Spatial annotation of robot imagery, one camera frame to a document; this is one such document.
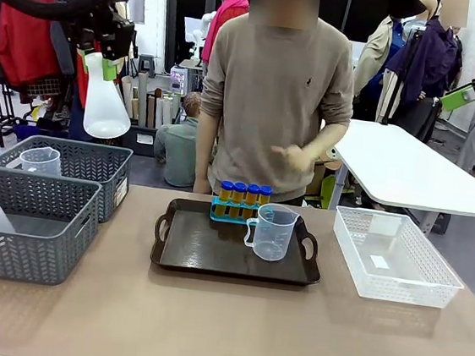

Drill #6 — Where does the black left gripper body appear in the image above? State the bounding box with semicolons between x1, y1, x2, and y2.
49;0;129;55

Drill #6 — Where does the clear plastic measuring beaker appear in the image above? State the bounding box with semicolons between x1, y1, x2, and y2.
17;144;63;178
241;200;301;266

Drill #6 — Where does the person's left forearm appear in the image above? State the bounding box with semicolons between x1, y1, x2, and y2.
303;118;352;166

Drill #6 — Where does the person's right forearm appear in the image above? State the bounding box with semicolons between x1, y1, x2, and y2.
190;112;222;196

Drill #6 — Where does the person's left hand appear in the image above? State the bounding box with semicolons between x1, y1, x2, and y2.
268;140;316;175

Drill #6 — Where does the grey step stool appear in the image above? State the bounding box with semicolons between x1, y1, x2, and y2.
136;53;160;81

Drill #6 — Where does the mannequin in navy shirt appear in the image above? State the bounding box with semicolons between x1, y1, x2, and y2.
376;0;470;145

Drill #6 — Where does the grey cardboard tube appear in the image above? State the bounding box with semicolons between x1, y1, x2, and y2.
132;70;154;129

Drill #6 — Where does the red hanging shirt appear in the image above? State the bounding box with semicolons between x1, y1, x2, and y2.
0;0;69;93

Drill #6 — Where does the computer case with lights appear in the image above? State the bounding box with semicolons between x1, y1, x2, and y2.
167;64;191;98

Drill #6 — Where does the white humanoid robot figure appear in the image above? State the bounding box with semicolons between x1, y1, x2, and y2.
188;8;219;64

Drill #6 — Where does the white desk top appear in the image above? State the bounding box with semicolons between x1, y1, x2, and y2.
326;117;475;219

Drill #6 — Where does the dark grey storage bin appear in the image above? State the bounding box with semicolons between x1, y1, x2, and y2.
119;122;160;159

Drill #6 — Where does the grey plastic basket with label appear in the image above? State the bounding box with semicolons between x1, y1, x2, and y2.
0;131;135;227

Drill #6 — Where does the mannequin with red hood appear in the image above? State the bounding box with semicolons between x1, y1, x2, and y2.
201;0;251;67

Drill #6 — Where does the seated person in denim jacket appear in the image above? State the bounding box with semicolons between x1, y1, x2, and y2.
148;87;207;192

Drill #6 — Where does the grey desk leg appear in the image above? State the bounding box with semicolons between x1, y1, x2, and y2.
329;164;349;212

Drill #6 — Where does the green chair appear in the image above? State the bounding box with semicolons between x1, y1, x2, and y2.
318;173;338;212

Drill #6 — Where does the person in beige sweater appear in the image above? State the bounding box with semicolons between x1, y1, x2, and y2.
189;0;365;212

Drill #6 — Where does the white label sticker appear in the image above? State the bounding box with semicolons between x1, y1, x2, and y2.
367;253;392;271

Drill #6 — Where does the white perforated plastic basket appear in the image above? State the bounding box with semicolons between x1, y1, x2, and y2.
325;205;472;312

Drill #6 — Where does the large grey plastic basket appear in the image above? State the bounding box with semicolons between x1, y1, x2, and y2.
0;167;105;291

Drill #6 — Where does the blue test tube rack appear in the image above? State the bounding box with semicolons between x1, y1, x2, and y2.
207;194;262;228

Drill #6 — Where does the dark brown serving tray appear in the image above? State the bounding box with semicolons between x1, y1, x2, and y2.
149;196;329;289

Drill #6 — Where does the silver wall poster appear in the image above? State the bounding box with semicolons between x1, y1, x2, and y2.
123;0;148;26

